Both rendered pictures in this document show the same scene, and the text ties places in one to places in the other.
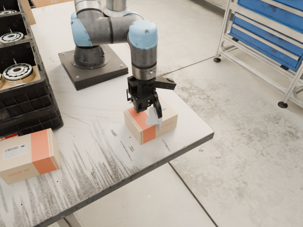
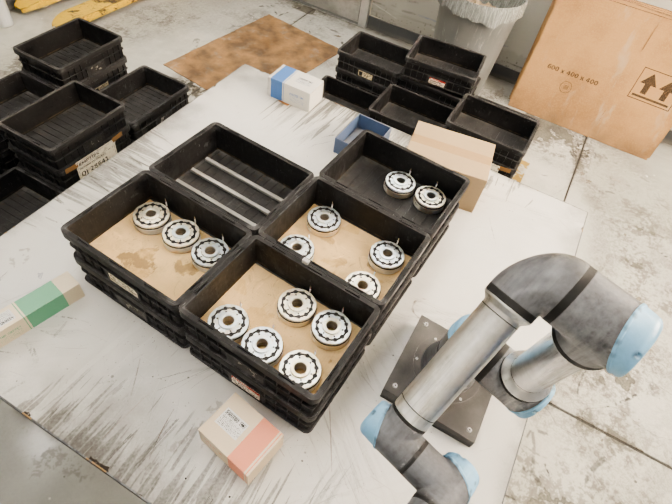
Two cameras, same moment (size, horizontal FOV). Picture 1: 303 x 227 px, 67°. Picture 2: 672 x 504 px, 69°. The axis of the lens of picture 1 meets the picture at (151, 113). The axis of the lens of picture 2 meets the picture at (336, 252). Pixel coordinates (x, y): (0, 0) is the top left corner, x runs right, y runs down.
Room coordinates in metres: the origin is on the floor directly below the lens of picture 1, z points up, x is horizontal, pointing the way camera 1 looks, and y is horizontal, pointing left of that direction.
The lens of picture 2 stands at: (0.30, 0.02, 1.95)
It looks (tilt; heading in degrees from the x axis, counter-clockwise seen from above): 51 degrees down; 51
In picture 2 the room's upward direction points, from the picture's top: 11 degrees clockwise
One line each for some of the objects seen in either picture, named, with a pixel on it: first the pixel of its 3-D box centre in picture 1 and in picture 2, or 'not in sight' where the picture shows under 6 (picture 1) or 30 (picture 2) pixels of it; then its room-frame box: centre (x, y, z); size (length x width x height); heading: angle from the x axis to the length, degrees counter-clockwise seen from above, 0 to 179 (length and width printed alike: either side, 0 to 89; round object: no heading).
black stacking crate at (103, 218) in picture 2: not in sight; (162, 245); (0.43, 0.93, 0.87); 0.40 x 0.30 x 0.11; 118
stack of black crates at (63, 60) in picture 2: not in sight; (82, 83); (0.46, 2.55, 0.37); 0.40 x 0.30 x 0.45; 31
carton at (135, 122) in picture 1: (150, 119); not in sight; (0.59, 0.00, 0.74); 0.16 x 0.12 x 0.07; 122
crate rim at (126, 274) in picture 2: not in sight; (159, 233); (0.43, 0.93, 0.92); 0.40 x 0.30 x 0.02; 118
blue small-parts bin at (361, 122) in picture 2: not in sight; (362, 139); (1.30, 1.24, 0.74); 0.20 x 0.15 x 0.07; 30
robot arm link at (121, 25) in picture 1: (129, 29); (439, 481); (0.67, 0.07, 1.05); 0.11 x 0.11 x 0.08; 17
